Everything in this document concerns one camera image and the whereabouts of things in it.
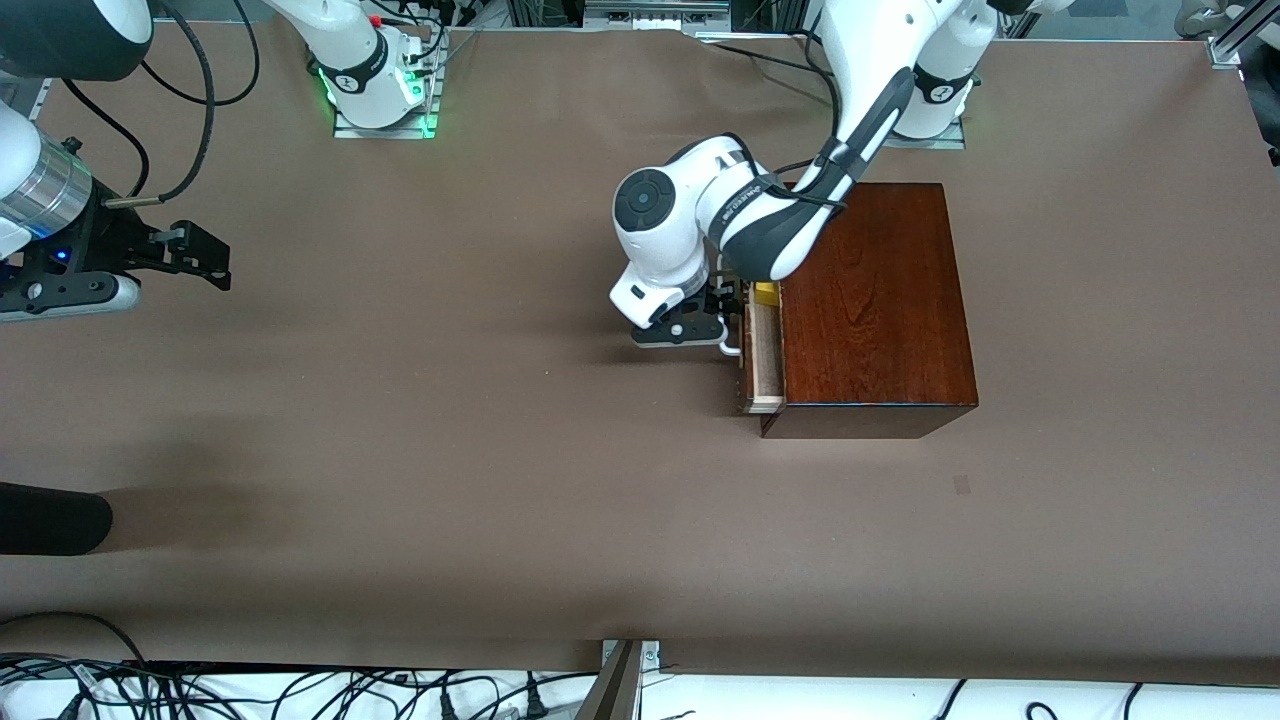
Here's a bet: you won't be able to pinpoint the wooden drawer with white handle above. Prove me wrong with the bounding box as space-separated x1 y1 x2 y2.
720 280 788 415

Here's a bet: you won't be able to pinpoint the dark brown wooden cabinet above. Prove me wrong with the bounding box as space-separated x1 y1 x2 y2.
760 182 979 439

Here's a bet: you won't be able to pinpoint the brown paper table cover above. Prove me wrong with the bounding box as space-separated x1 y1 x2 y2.
0 20 1280 686

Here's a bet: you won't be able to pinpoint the black cylindrical object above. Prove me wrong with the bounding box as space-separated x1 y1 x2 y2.
0 482 113 556

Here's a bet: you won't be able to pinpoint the metal equipment rack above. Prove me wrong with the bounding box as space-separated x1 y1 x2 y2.
440 0 831 41

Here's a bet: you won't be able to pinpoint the white sheet below table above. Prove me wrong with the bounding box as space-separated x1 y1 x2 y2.
0 665 1280 720

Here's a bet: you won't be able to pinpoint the aluminium corner profile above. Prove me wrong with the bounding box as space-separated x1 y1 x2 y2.
1205 0 1280 69

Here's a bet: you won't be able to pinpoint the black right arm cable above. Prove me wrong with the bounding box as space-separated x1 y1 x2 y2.
138 0 261 107
100 0 217 209

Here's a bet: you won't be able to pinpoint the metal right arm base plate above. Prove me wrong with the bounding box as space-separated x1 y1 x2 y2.
333 30 443 139

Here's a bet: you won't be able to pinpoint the black base cable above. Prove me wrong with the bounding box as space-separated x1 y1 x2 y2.
700 35 841 111

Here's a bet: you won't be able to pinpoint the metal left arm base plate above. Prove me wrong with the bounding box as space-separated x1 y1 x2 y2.
885 118 967 151

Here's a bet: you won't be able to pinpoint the metal table bracket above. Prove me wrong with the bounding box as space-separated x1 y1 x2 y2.
575 638 661 720

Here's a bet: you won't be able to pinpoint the tangled black cables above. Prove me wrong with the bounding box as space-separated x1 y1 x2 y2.
0 612 601 720

